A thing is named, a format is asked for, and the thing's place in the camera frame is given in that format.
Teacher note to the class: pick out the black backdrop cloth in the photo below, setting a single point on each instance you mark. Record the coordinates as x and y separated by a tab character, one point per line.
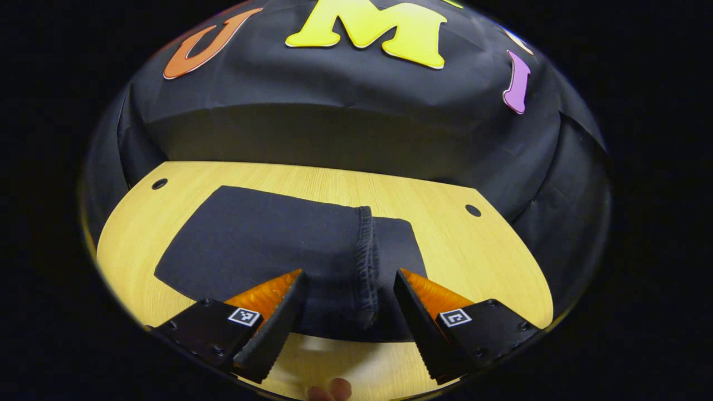
334	128

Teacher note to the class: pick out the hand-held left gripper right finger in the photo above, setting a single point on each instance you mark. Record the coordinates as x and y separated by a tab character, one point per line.
420	328

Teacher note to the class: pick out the black jeans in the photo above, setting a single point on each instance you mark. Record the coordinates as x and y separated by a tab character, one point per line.
262	239

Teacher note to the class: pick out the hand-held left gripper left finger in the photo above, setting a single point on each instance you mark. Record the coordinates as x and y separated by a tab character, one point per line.
273	328

